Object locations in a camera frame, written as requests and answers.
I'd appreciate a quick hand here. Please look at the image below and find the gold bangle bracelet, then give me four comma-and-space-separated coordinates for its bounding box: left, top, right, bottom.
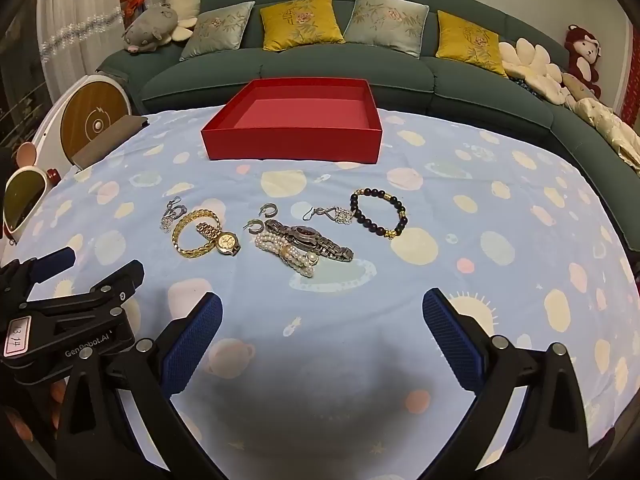
172, 208, 221, 260

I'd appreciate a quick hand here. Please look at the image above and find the white machine with wooden disc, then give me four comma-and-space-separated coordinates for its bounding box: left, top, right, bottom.
30, 72, 133, 186

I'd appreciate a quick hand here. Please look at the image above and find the beige plush toy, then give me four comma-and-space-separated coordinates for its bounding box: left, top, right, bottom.
562, 72, 601, 106

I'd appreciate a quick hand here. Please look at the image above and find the blue planet print tablecloth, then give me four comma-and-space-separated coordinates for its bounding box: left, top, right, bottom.
0, 105, 638, 480

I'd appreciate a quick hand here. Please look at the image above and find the green sofa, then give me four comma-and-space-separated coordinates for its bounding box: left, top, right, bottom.
96, 0, 640, 176

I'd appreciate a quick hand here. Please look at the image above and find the dark bead bracelet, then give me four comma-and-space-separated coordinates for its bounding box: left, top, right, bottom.
350, 188, 408, 240

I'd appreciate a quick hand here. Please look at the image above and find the white flower cushion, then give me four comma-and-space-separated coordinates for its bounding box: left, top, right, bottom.
498, 37, 576, 108

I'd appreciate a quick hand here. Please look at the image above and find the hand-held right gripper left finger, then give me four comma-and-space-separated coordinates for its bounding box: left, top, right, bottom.
55, 291, 224, 480

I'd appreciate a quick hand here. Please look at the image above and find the red monkey plush toy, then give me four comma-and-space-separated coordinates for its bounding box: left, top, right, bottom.
565, 24, 602, 98

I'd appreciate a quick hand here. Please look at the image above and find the silver wrist watch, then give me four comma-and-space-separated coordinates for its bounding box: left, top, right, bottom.
265, 219, 354, 262

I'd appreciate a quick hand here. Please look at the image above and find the heart and flower dangle earring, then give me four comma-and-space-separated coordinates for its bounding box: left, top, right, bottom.
305, 205, 355, 227

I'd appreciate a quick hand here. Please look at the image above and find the pearl bracelet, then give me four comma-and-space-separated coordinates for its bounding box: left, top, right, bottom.
255, 231, 319, 278

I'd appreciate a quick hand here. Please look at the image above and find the light green embroidered cushion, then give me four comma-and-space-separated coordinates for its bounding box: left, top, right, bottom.
343, 0, 430, 59
179, 1, 256, 62

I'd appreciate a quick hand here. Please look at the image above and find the cream satin cushion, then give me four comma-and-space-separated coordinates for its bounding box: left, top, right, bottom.
572, 97, 640, 173

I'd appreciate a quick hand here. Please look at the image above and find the red cardboard box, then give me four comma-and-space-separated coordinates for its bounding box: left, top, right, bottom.
201, 78, 385, 165

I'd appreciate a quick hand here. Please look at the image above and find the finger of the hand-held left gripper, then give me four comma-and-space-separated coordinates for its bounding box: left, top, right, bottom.
0, 246, 77, 306
20, 259, 146, 331

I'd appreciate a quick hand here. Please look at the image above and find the white lace curtain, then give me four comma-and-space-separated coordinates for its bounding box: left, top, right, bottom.
36, 0, 156, 96

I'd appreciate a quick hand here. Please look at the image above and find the white framed mirror with ears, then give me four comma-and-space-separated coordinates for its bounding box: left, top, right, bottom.
2, 142, 62, 246

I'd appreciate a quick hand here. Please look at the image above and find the gold wrist watch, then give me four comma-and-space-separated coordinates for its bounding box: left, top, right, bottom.
196, 221, 242, 256

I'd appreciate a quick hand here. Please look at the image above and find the grey pig plush toy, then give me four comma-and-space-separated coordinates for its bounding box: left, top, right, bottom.
121, 1, 181, 56

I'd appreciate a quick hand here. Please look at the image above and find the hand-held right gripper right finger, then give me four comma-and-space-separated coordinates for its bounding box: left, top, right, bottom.
422, 287, 591, 480

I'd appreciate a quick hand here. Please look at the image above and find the silver chain dangle earring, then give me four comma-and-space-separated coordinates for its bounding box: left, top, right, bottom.
160, 197, 188, 233

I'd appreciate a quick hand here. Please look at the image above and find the red hanging cloth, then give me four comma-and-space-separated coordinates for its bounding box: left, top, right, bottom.
619, 30, 640, 128

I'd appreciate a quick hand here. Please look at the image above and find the yellow embroidered cushion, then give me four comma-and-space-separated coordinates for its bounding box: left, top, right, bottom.
259, 0, 346, 52
435, 10, 509, 78

